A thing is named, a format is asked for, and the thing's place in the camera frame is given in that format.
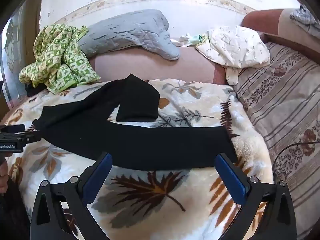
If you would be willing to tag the grey plaid cloth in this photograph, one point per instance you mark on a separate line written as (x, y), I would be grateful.
(305, 18)

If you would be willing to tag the person's left hand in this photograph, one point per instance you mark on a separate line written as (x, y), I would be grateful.
(3, 177)

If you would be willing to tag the grey quilted pillow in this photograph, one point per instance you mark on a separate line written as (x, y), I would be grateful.
(130, 30)

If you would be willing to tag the mirrored wooden wardrobe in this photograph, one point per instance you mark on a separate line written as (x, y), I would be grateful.
(12, 42)

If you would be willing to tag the dark cloth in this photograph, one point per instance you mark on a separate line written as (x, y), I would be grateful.
(32, 90)

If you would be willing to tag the white printed pillow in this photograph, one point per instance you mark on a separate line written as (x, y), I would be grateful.
(232, 47)

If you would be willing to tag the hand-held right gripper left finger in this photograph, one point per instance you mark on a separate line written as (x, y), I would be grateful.
(98, 177)

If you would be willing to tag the pink mattress cover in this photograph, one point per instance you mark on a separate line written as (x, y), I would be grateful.
(140, 65)

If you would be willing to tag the green patterned quilt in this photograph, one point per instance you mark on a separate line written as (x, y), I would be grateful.
(62, 60)

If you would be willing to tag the leaf print fleece blanket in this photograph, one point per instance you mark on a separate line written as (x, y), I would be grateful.
(150, 205)

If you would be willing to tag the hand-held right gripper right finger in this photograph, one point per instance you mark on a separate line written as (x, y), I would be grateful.
(231, 180)

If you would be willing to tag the brown beige headboard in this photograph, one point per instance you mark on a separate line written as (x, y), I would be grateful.
(262, 20)

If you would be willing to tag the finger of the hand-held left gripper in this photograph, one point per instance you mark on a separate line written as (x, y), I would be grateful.
(33, 137)

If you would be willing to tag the black pants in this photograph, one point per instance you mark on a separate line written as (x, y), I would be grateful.
(137, 142)

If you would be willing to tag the striped floral bed sheet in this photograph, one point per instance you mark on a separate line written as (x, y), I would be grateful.
(282, 87)

